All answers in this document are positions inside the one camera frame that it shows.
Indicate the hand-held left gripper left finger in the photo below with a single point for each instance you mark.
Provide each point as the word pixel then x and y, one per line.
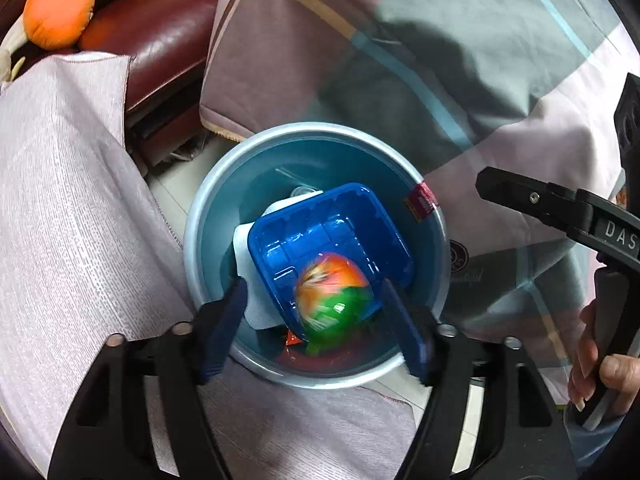
pixel 220 330

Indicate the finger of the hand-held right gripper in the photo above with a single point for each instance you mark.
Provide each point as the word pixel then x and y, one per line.
pixel 525 195
pixel 630 130

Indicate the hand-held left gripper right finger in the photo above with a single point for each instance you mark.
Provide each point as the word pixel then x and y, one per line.
pixel 410 335

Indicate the orange green ball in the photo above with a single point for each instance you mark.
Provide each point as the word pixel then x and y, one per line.
pixel 330 300

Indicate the blue plastic tray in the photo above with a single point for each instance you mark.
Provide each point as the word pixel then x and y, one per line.
pixel 300 230

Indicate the light blue plastic bin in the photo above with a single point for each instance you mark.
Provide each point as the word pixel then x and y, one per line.
pixel 240 195

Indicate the person's right hand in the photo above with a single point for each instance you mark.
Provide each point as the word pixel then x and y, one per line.
pixel 622 377

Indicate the white paper tissue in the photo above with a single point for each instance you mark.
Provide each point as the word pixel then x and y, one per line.
pixel 260 312

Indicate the grey blue garment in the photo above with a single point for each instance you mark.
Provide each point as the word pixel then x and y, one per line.
pixel 595 445

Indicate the plaid pastel quilt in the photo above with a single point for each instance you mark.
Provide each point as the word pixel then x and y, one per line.
pixel 450 60

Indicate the clear plastic water bottle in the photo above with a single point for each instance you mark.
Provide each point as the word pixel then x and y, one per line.
pixel 302 191

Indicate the maroon leather sofa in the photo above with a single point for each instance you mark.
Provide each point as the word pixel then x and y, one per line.
pixel 160 35

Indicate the orange carrot plush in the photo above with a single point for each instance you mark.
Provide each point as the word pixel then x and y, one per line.
pixel 60 5

